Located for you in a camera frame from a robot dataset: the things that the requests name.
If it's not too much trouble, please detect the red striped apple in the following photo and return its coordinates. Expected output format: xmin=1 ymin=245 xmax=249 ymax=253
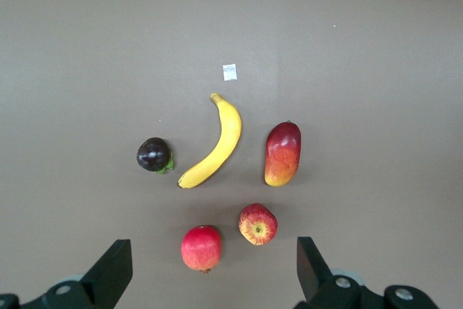
xmin=238 ymin=203 xmax=279 ymax=246

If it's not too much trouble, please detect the yellow banana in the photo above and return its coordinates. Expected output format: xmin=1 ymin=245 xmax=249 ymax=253
xmin=177 ymin=93 xmax=243 ymax=190

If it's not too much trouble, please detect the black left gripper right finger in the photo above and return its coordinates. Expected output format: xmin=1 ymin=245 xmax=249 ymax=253
xmin=294 ymin=236 xmax=385 ymax=309

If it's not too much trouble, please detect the red yellow mango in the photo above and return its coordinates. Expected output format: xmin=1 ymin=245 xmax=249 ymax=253
xmin=263 ymin=119 xmax=302 ymax=187

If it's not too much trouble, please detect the red pomegranate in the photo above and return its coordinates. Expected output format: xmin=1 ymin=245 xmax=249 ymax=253
xmin=180 ymin=224 xmax=224 ymax=274

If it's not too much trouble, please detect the dark purple eggplant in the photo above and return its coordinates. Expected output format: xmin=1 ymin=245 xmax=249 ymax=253
xmin=135 ymin=137 xmax=175 ymax=174

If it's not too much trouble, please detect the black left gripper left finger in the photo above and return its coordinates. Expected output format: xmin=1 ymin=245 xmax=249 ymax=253
xmin=21 ymin=239 xmax=134 ymax=309

